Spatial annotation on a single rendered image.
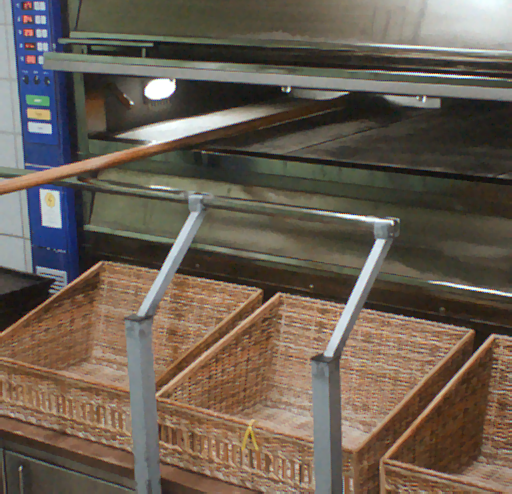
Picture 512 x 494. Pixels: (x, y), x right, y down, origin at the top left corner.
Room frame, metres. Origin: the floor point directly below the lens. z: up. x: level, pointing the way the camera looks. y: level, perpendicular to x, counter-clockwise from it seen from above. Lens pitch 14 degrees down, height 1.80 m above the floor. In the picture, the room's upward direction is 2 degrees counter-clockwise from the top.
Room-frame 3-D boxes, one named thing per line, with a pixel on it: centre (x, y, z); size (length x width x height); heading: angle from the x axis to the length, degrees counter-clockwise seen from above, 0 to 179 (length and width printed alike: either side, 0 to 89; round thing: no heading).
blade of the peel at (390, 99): (4.17, -0.44, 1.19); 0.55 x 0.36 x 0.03; 52
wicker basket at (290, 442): (2.81, -0.11, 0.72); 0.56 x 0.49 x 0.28; 51
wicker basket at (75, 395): (3.17, 0.35, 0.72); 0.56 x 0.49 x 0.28; 53
